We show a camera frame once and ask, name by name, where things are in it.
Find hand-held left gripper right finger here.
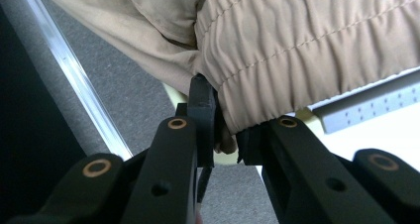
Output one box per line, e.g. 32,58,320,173
236,115,395,224

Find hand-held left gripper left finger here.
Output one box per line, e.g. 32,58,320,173
120,73,218,224

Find yellow perforated plastic basket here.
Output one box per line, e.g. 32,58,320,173
162,68,420,172

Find tan shorts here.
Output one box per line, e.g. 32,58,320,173
36,0,420,154

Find aluminium table edge rail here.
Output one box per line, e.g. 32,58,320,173
18,0,133,161

